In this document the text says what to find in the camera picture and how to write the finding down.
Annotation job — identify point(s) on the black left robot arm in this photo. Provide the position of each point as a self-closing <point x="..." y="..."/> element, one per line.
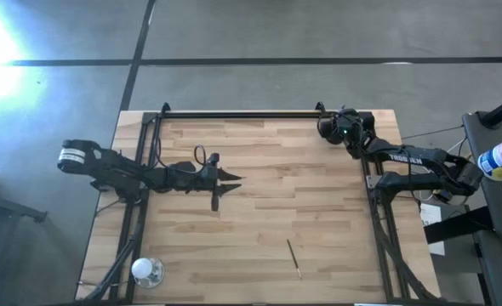
<point x="119" y="174"/>

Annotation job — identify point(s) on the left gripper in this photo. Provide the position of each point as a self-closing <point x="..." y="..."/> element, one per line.
<point x="206" y="180"/>

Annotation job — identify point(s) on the black metal table frame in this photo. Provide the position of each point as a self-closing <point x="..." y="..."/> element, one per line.
<point x="255" y="115"/>

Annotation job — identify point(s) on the dark metal stand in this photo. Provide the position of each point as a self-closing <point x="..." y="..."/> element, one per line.
<point x="13" y="208"/>

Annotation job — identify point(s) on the white paper sheet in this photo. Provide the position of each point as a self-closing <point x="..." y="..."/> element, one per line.
<point x="430" y="214"/>

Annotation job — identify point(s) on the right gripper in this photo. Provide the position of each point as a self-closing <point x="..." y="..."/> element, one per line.
<point x="351" y="121"/>

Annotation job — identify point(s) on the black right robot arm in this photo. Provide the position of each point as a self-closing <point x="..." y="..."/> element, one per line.
<point x="404" y="158"/>

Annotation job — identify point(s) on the white ball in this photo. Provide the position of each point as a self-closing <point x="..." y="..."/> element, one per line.
<point x="142" y="268"/>

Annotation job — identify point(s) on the black power supply box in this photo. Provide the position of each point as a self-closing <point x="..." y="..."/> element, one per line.
<point x="446" y="196"/>

